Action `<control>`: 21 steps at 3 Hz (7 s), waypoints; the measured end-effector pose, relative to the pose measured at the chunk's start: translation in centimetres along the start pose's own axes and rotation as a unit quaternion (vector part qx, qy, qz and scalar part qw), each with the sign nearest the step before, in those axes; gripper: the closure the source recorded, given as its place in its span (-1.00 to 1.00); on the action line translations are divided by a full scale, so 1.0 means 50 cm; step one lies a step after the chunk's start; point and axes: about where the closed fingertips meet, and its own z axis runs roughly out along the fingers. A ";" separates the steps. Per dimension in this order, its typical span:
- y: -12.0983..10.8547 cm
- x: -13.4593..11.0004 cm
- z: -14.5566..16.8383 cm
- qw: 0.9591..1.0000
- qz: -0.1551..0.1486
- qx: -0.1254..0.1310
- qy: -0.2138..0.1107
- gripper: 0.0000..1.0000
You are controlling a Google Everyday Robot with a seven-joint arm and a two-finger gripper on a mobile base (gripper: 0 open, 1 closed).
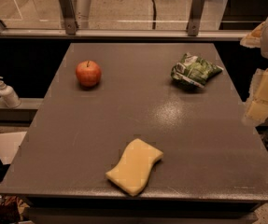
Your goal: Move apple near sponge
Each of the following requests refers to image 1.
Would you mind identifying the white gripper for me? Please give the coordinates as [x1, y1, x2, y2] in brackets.
[240, 17, 268, 126]

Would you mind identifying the red apple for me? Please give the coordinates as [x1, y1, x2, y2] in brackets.
[76, 61, 102, 88]

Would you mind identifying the yellow sponge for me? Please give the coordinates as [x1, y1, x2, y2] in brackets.
[106, 139, 163, 196]

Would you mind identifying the green chip bag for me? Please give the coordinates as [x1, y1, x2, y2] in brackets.
[171, 52, 223, 88]

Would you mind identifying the white pipe behind glass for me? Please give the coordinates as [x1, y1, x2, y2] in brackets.
[49, 0, 92, 29]

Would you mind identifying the white pump bottle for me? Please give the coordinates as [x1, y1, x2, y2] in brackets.
[0, 77, 21, 108]

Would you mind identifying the grey metal bracket right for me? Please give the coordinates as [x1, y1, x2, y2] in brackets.
[187, 0, 205, 36]

